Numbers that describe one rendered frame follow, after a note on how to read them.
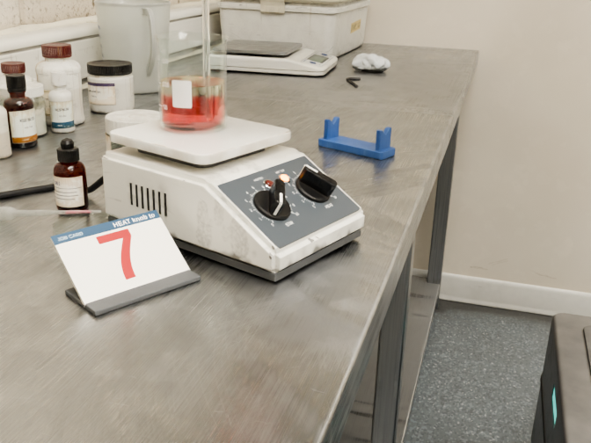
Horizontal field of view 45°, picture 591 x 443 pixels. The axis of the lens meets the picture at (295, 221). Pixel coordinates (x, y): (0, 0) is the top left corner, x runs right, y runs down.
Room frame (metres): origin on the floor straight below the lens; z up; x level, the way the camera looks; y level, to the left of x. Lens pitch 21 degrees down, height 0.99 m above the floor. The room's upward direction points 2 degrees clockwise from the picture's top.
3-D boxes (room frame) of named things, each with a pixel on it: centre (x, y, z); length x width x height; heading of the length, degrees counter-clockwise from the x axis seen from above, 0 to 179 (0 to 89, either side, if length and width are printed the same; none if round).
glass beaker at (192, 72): (0.63, 0.10, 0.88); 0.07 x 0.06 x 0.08; 32
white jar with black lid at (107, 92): (1.09, 0.29, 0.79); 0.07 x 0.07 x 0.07
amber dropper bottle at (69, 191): (0.65, 0.22, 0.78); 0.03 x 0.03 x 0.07
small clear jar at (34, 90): (0.92, 0.36, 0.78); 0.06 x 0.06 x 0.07
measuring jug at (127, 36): (1.25, 0.28, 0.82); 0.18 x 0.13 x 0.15; 29
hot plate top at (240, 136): (0.62, 0.09, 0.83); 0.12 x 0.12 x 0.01; 54
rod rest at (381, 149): (0.89, -0.08, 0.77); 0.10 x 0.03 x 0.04; 52
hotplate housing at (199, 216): (0.60, 0.06, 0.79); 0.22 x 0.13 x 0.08; 54
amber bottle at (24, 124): (0.87, 0.35, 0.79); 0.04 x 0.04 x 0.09
